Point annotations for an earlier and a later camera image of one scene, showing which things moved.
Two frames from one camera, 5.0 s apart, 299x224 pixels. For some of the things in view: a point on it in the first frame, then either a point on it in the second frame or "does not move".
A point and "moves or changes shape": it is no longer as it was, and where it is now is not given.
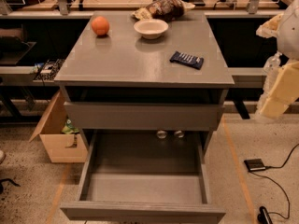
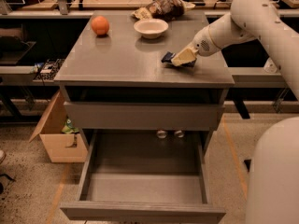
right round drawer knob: (178, 133) does not move
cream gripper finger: (284, 91) → (202, 44)
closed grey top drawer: (140, 116) does not move
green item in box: (68, 128) does not move
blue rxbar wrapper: (187, 60) moves or changes shape
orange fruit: (100, 25) does not move
